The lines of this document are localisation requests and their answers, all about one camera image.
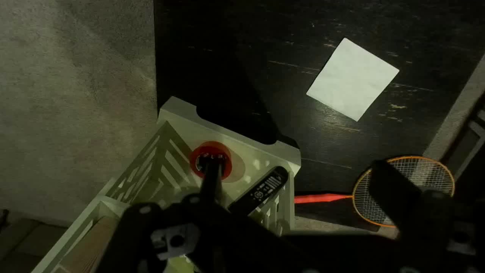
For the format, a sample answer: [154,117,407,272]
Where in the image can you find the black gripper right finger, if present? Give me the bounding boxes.
[368,159,446,240]

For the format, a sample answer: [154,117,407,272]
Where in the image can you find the white lattice shelf unit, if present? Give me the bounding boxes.
[31,96,302,273]

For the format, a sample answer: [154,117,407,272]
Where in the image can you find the long black remote control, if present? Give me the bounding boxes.
[228,165,290,218]

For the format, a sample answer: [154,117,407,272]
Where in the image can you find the white paper sheet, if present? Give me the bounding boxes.
[304,36,401,123]

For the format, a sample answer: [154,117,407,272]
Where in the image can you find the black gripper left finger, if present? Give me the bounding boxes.
[198,153,227,205]

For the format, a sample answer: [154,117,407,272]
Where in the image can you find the red marker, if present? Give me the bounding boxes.
[293,155,455,229]

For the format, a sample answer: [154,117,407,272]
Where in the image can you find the red bowl with dark contents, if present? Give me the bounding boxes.
[187,141,234,182]

